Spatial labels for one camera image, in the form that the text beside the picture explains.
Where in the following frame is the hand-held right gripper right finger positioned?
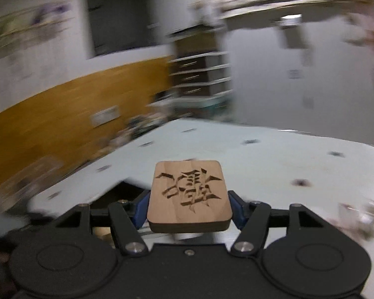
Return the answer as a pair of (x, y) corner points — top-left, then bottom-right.
(227, 190), (326, 258)

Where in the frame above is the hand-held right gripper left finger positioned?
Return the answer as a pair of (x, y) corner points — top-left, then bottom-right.
(54, 191), (151, 256)

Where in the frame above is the black rectangular box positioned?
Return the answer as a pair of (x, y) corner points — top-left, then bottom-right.
(89, 178), (151, 213)

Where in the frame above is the carved square wooden block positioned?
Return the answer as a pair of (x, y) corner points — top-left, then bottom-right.
(147, 160), (231, 234)

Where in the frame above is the pile of plush toys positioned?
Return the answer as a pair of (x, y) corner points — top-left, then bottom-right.
(117, 115), (164, 142)

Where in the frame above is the teal cabinet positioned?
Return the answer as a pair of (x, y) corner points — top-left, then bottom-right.
(149, 95), (233, 121)

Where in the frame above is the white drawer unit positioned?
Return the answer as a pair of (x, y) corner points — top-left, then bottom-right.
(169, 51), (233, 98)

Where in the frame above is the glass aquarium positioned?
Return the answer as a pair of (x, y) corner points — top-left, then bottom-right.
(166, 25), (226, 57)

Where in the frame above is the dark window curtain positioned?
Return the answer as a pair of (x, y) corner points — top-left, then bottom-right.
(85, 0), (177, 60)

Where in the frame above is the wall outlet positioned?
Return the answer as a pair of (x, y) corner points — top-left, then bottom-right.
(90, 105), (119, 128)

